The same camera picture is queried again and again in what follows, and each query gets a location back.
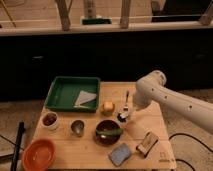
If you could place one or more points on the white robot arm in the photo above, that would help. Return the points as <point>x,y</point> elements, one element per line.
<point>151,87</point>

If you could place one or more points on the small metal cup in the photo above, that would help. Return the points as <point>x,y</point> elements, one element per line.
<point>77,128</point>

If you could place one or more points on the yellow round food item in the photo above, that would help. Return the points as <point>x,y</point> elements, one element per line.
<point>108,107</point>

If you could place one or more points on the white folded cloth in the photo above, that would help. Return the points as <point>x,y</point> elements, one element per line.
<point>83,98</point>

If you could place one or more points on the metal fork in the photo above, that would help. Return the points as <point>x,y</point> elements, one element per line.
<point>126,98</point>

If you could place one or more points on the green plastic tray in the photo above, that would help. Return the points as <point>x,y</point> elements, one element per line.
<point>64,91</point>

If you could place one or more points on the green vegetable piece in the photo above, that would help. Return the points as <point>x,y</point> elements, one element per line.
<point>113,132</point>

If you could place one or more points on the dark brown bowl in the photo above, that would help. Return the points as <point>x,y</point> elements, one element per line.
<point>106,140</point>

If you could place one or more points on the small white bowl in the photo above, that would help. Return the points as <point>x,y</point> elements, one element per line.
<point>50,121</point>

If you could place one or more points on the green base wooden stand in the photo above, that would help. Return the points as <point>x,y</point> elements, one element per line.
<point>90,16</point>

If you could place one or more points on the blue sponge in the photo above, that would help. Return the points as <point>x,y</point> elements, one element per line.
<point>120,154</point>

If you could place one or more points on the black pole stand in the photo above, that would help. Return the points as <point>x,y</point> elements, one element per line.
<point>17,148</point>

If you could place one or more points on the orange plastic bowl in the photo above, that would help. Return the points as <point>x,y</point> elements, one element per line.
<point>39,155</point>

